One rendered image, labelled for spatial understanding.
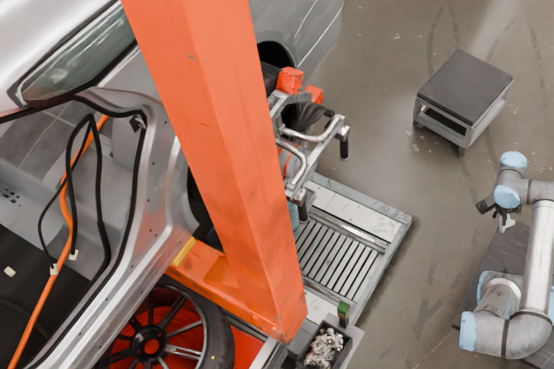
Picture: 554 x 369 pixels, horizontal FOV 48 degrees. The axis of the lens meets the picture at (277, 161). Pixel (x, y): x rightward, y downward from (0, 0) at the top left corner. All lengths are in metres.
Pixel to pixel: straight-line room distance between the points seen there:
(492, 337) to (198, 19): 1.38
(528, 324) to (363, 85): 2.20
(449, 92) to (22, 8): 2.30
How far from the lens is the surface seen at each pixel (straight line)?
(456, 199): 3.48
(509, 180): 2.39
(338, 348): 2.53
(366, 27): 4.24
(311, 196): 3.26
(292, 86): 2.45
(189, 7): 1.05
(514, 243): 3.07
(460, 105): 3.41
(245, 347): 2.88
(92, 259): 2.62
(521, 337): 2.06
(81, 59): 1.80
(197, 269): 2.59
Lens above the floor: 2.99
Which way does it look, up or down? 56 degrees down
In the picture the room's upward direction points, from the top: 11 degrees counter-clockwise
